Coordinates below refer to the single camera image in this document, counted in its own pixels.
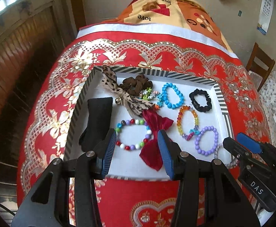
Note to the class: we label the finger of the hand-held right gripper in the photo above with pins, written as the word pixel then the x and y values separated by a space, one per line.
pixel 249 143
pixel 234 149

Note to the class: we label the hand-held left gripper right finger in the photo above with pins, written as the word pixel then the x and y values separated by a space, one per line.
pixel 165 156

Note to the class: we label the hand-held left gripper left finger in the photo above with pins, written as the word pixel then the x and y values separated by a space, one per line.
pixel 108 151

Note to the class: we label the red velvet bow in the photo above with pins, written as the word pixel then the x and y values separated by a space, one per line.
pixel 152 151

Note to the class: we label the white tray with striped rim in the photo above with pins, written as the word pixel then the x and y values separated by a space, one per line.
pixel 128 163

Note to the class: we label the black scrunchie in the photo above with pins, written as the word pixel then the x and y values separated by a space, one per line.
pixel 202 108

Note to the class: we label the brown scrunchie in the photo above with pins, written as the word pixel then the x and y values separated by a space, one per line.
pixel 128 84

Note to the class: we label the leopard print bow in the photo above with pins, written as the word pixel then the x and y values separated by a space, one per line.
pixel 109 78

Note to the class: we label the red floral tablecloth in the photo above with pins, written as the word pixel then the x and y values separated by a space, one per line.
pixel 43 113

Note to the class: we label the wooden chair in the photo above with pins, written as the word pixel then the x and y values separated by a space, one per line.
pixel 254 52

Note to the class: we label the wooden louvred panel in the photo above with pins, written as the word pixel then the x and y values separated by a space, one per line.
pixel 15 52

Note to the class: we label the printed blanket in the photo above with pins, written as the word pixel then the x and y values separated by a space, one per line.
pixel 187 9

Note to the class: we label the wall calendar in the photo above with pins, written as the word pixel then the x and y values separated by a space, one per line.
pixel 265 11

